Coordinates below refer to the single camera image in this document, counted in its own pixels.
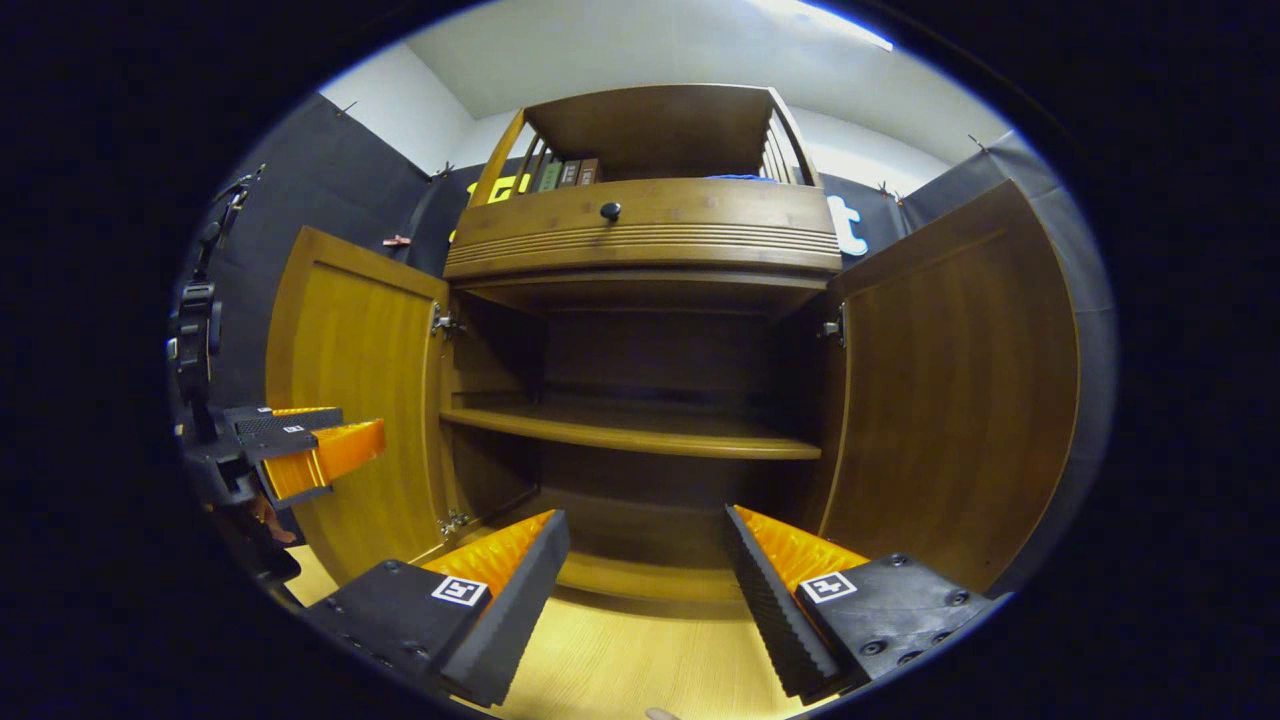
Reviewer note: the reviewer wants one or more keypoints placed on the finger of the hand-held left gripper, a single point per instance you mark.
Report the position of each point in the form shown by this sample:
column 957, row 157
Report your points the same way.
column 270, row 425
column 300, row 470

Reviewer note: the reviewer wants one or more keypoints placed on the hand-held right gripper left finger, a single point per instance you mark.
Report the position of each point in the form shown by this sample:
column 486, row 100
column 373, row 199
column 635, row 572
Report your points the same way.
column 520, row 610

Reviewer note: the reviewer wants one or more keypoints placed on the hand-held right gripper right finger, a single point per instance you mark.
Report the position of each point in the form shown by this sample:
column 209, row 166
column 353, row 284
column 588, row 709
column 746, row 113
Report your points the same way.
column 770, row 620

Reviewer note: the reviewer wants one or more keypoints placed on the wooden shoe cabinet door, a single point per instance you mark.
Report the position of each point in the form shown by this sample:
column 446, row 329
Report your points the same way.
column 350, row 340
column 950, row 400

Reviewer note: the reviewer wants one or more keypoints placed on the wooden double-door shoe cabinet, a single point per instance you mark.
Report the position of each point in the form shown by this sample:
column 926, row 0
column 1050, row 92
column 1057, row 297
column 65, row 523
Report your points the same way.
column 650, row 350

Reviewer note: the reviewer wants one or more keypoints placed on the metal door hinge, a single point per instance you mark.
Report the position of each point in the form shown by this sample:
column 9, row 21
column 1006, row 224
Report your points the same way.
column 833, row 325
column 447, row 322
column 454, row 523

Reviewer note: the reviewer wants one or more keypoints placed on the wooden inner shelf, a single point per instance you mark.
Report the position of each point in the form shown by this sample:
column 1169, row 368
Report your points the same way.
column 640, row 432

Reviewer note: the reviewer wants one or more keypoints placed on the green book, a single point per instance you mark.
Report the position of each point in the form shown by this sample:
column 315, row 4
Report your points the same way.
column 549, row 176

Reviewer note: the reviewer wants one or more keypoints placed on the dark grey book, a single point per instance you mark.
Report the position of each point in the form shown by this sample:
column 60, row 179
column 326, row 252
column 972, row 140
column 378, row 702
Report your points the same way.
column 569, row 174

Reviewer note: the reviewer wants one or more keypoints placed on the black round drawer knob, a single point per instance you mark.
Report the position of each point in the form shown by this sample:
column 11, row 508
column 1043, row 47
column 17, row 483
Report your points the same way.
column 610, row 211

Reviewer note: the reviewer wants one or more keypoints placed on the brown book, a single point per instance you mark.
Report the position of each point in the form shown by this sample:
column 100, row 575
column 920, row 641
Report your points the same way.
column 588, row 171

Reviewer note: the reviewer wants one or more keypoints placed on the wooden ribbed drawer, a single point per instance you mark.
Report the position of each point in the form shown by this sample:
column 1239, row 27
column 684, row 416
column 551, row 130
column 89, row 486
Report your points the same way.
column 700, row 210

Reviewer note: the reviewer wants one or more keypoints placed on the blue flat item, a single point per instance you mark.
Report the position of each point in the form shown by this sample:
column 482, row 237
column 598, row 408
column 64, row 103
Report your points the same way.
column 740, row 178

